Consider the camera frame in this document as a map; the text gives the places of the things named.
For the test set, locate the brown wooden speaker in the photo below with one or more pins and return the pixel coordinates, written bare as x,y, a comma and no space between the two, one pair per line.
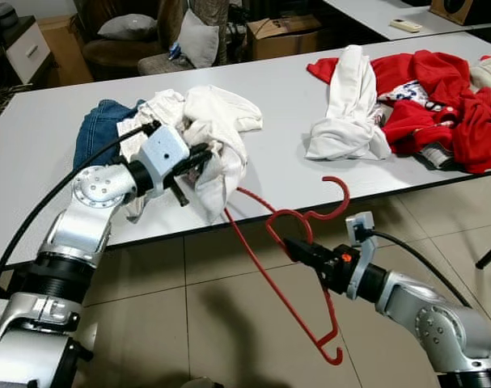
467,8

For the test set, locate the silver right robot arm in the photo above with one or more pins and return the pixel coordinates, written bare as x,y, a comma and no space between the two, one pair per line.
439,323

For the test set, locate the white sweatshirt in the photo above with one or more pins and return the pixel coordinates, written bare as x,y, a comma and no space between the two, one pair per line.
350,105

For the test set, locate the white remote control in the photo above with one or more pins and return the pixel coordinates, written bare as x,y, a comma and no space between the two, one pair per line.
405,25

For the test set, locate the white snap-button jacket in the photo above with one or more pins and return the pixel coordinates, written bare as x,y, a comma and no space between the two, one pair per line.
221,121

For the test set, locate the brown armchair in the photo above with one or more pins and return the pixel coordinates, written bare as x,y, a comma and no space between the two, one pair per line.
107,56

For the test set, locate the cardboard box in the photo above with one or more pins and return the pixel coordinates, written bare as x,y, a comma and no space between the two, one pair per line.
285,36

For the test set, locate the long white table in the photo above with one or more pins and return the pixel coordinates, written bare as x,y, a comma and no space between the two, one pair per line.
374,12

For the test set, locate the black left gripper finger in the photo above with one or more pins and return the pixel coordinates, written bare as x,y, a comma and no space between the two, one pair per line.
203,155
180,194

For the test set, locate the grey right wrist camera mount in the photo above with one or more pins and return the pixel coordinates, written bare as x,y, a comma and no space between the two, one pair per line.
360,226

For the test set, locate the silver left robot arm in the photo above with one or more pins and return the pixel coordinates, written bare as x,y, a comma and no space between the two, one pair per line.
99,190

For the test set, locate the blue jeans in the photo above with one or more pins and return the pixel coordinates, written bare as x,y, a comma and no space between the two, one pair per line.
99,129

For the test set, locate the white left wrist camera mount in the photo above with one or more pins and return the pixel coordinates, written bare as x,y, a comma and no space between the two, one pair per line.
164,153

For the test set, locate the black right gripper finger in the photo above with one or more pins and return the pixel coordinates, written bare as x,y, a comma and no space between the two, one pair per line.
300,257
298,243

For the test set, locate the light grey pillow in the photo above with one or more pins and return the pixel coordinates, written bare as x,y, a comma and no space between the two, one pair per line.
198,40

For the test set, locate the grey cushion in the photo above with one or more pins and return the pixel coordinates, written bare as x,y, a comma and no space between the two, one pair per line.
128,27

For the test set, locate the white drawer cabinet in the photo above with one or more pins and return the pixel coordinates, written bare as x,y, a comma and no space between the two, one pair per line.
27,52

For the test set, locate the red hooded jacket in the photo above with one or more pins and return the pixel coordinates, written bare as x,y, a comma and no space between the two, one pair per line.
471,129

